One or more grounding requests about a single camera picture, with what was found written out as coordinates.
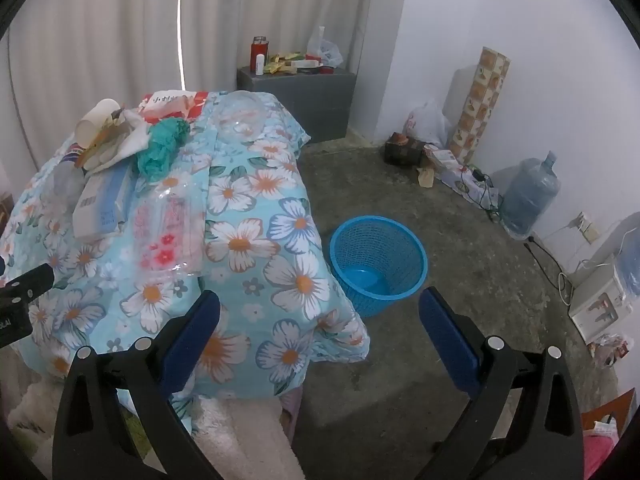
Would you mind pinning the white fluffy blanket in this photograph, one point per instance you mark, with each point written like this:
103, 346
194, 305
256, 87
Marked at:
240, 435

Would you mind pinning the red thermos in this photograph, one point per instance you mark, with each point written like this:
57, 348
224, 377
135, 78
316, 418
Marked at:
259, 50

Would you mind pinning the white paper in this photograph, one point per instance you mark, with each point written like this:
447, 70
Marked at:
132, 135

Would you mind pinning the brown paper scrap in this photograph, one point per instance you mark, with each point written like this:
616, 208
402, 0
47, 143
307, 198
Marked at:
426, 178

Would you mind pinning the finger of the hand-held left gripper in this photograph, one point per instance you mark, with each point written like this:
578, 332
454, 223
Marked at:
30, 285

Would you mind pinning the white curtain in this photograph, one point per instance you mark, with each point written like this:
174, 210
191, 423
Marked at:
100, 35

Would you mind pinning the white water dispenser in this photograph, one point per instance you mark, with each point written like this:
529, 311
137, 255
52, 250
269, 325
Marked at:
595, 305

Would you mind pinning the small white red box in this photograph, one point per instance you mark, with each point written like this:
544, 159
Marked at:
442, 157

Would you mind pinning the grey cabinet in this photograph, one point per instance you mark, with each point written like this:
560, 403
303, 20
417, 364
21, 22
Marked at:
310, 105

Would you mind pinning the pink cloth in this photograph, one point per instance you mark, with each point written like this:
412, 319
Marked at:
597, 455

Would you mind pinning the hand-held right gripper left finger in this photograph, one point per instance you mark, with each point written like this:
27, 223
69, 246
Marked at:
192, 342

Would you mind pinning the pile of snack packets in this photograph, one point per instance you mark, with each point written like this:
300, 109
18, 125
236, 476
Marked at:
287, 62

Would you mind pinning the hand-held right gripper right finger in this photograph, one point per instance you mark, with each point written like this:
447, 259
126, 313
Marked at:
450, 342

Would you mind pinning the teal mesh scrubber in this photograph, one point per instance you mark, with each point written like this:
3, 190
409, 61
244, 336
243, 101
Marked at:
160, 152

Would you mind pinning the flat white patterned box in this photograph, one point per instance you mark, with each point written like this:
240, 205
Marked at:
460, 183

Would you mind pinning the tall tile-patterned box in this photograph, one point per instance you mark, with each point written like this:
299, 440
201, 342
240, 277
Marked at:
480, 105

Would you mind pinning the white paper cup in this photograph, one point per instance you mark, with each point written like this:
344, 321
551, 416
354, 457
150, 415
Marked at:
95, 120

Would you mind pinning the white plastic shopping bag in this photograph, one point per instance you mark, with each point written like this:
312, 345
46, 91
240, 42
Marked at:
430, 122

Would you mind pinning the small white bottle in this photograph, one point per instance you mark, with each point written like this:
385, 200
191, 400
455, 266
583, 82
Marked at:
259, 68

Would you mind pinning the dark cardboard box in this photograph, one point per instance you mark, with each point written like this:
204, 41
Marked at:
400, 150

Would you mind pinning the clear wrapper with red flowers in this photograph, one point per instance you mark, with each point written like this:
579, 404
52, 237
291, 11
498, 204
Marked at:
165, 240

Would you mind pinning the clear bag of packets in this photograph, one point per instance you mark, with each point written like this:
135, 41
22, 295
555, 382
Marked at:
610, 350

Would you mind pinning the clear bottle with blue label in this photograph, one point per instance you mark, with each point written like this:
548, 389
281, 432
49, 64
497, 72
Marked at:
65, 185

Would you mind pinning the red white snack bag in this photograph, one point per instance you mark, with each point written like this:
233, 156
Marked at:
170, 105

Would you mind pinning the orange wooden board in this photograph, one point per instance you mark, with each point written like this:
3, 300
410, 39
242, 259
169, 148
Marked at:
617, 407

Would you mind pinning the blue floral blanket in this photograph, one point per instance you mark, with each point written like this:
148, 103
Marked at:
280, 240

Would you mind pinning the white blue carton box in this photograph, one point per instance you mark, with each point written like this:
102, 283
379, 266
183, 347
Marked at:
95, 205

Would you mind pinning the large blue water jug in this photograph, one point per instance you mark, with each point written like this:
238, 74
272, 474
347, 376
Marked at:
530, 195

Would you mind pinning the white wall socket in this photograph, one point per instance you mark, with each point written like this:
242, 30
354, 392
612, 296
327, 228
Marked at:
587, 227

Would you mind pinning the blue plastic basket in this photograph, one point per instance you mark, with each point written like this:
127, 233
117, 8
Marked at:
345, 260

